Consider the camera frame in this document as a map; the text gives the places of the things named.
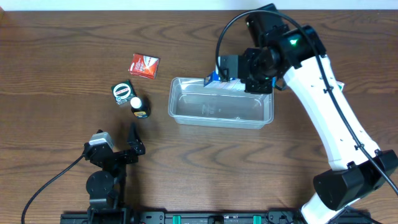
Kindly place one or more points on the red orange medicine box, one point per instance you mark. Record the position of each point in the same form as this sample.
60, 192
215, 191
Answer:
144, 66

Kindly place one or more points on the clear plastic container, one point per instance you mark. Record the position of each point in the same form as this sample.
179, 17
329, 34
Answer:
191, 103

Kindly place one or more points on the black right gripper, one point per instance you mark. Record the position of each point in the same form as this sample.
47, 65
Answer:
257, 86

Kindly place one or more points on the blue Kool Fever box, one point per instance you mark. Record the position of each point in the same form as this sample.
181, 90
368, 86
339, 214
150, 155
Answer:
214, 81

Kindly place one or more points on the dark green round-logo box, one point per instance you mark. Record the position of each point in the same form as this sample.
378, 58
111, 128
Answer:
123, 92

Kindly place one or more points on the white green Panadol box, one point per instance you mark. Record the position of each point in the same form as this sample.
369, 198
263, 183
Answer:
340, 85

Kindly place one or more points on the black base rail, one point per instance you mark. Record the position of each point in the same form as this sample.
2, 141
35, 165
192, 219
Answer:
270, 217

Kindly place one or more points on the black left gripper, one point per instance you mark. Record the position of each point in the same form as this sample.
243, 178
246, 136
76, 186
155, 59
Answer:
137, 147

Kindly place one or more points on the dark bottle white cap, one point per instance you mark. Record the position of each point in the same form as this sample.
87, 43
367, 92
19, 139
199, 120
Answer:
139, 107

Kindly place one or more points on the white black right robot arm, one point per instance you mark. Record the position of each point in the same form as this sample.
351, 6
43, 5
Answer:
294, 54

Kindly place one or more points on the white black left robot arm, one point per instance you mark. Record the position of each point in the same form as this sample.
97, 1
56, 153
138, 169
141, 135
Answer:
106, 187

